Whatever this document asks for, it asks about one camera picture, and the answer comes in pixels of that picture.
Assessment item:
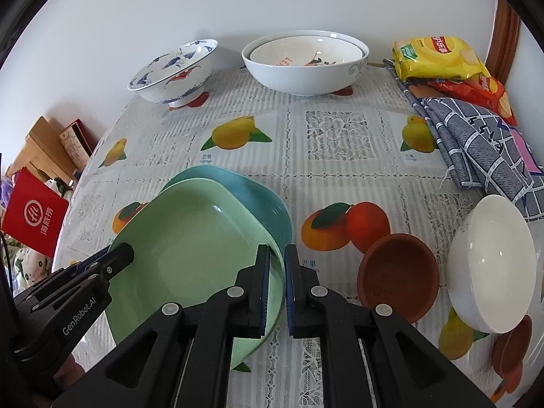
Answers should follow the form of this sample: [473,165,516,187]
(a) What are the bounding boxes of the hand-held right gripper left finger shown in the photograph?
[51,244,273,408]

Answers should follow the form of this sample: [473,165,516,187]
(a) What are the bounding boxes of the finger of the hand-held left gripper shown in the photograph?
[91,242,135,283]
[64,246,115,273]

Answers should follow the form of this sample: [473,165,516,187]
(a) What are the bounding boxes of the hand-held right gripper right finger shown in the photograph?
[284,244,506,408]

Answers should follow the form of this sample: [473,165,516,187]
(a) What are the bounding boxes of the green square plate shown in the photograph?
[105,177,286,370]

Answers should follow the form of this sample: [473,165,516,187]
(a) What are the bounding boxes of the blue square plate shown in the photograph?
[163,165,293,256]

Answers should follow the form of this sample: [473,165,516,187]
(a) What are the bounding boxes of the white plush toy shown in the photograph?
[13,246,54,290]

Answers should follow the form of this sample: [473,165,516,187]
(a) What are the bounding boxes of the red paper bag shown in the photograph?
[0,167,70,259]

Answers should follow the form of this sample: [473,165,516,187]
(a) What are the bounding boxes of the small brown bowl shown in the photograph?
[357,234,440,324]
[492,314,533,379]

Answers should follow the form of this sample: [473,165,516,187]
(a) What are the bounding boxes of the patterned brown box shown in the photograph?
[59,119,96,170]

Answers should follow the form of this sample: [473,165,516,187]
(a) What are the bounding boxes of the fruit printed tablecloth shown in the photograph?
[51,62,544,408]

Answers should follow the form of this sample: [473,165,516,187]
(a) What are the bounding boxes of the wooden chair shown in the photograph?
[4,116,86,183]

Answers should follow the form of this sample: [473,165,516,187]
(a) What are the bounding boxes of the blue patterned white bowl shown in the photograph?
[127,39,219,108]

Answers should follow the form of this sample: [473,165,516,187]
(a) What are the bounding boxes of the plain white bowl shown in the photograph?
[447,194,537,334]

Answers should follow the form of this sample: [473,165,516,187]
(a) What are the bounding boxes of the large white bowl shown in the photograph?
[241,32,370,97]

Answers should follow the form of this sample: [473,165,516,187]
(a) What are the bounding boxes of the grey checked cloth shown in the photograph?
[382,59,544,222]

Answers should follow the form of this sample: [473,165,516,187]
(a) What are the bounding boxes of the white bowl with orange print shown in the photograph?
[249,36,366,69]

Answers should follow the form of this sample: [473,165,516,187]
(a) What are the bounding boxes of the pink paper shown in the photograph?
[510,127,544,175]

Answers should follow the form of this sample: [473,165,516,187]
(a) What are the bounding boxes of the yellow chip bag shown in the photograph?
[392,36,491,82]

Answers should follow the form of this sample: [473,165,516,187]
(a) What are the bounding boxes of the red chip bag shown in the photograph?
[429,74,518,127]

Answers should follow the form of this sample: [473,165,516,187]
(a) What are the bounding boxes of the brown wooden door frame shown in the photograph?
[484,0,521,86]

